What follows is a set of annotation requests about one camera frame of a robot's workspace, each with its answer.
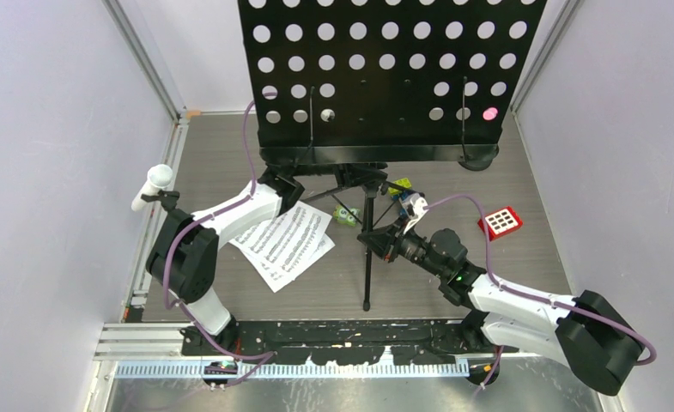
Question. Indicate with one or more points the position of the black round microphone stand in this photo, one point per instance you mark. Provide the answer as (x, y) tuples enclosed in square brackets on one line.
[(476, 165)]

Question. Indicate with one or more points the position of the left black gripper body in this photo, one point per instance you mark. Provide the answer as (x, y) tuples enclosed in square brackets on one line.
[(324, 170)]

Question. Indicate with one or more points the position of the colourful toy brick car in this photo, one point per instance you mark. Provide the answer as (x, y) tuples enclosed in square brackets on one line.
[(400, 190)]

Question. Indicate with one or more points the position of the white toy microphone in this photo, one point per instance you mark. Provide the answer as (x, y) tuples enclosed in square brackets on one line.
[(158, 178)]

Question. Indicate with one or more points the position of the black music stand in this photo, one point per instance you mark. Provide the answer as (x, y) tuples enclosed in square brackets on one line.
[(337, 82)]

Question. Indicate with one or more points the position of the sheet music page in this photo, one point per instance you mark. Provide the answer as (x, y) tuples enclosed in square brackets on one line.
[(287, 240), (277, 278)]

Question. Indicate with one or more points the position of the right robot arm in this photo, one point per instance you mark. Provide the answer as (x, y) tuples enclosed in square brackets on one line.
[(585, 333)]

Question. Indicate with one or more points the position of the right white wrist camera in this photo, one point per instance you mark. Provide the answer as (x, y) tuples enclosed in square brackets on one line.
[(416, 207)]

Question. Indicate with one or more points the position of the green owl number block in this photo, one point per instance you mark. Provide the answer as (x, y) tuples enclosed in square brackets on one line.
[(348, 216)]

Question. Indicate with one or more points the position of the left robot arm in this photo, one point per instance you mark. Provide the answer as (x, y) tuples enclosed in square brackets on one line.
[(183, 257)]

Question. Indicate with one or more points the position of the pink toy microphone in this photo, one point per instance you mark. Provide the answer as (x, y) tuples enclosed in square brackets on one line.
[(490, 114)]

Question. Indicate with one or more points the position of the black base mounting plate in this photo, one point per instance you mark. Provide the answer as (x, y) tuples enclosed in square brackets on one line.
[(354, 342)]

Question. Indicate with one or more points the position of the red white cube block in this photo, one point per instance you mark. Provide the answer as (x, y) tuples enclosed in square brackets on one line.
[(500, 223)]

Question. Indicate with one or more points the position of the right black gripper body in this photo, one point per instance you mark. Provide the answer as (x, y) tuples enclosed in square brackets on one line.
[(409, 245)]

